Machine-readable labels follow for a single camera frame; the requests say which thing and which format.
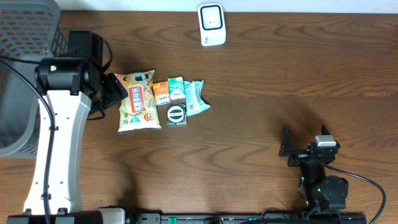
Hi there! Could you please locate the yellow snack bag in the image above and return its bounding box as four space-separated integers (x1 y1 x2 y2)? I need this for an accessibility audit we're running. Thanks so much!
116 70 161 133

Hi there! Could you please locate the orange tissue pack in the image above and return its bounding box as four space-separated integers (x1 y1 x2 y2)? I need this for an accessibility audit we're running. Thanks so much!
152 81 171 105

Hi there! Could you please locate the green tissue pack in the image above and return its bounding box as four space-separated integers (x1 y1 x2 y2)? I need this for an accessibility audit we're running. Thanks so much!
168 77 185 101

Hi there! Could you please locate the green Zam-Buk box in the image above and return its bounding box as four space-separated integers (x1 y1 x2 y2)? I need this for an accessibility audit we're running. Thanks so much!
166 104 187 126

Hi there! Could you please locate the teal wet wipes pack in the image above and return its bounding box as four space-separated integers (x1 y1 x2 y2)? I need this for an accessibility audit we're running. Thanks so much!
184 80 211 116

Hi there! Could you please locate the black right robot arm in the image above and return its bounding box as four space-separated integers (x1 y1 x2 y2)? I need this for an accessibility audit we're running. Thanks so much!
279 125 349 219

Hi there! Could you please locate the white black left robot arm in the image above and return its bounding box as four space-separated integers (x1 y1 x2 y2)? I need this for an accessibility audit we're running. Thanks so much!
7 51 131 223

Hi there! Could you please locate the white barcode scanner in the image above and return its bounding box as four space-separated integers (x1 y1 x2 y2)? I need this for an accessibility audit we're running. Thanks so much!
197 3 226 47

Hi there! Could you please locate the dark grey plastic basket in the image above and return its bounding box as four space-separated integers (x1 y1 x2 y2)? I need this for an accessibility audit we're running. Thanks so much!
1 0 67 159

